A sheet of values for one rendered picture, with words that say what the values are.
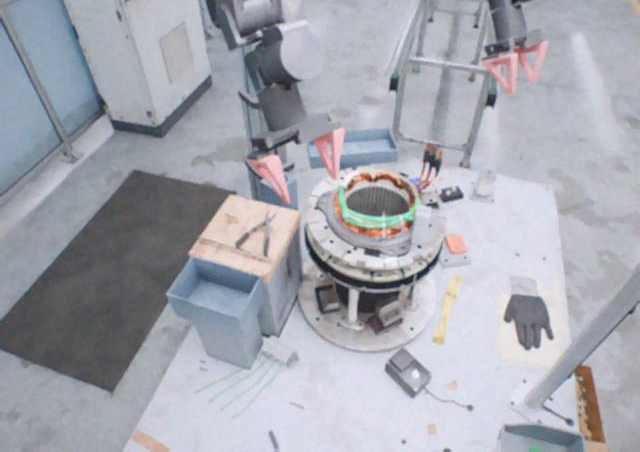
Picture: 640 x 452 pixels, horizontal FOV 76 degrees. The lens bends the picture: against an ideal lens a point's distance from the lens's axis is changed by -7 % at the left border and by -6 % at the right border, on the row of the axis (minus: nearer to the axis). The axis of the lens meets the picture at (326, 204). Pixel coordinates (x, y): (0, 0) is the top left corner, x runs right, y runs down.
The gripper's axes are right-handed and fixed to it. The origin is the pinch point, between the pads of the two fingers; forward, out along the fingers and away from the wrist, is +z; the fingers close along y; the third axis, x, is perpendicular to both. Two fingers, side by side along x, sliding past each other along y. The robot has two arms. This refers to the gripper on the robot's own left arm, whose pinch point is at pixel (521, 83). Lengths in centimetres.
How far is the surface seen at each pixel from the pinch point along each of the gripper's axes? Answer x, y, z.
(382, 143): 50, 1, 12
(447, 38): 260, 276, -5
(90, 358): 154, -107, 68
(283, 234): 36, -43, 17
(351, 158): 48, -13, 11
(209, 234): 44, -57, 12
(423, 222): 11.3, -24.0, 20.1
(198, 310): 33, -68, 22
